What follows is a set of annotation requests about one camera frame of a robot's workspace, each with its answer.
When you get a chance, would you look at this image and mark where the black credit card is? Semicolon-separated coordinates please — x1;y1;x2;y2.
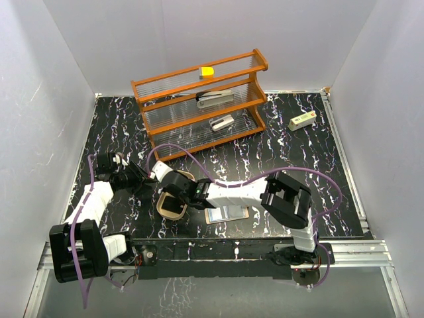
162;196;184;214

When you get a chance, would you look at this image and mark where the beige card box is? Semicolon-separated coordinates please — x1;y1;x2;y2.
156;170;194;221

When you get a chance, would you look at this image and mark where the pink leather card holder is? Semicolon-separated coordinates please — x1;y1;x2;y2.
204;205;248;225

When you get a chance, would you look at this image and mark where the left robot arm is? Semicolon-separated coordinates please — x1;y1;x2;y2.
49;152;156;283

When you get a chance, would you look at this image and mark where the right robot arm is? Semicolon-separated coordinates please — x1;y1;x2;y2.
156;169;319;263

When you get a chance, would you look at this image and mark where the small white stapler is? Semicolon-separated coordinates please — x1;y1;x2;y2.
210;115;235;132

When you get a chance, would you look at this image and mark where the orange wooden shelf rack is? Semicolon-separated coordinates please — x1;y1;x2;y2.
131;48;268;161

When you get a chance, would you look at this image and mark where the large grey black stapler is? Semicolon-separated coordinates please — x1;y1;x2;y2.
195;90;234;109

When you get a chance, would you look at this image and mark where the yellow grey tape dispenser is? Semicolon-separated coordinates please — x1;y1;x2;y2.
199;66;215;80

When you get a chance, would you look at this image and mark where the white staples box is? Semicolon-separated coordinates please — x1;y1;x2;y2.
288;111;316;131

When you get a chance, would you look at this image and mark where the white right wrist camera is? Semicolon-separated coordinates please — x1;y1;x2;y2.
150;160;173;182

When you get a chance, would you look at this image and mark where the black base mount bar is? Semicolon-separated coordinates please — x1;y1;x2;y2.
134;238;292;280

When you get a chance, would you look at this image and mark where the aluminium frame rail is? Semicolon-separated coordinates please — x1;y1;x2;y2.
321;87;410;318

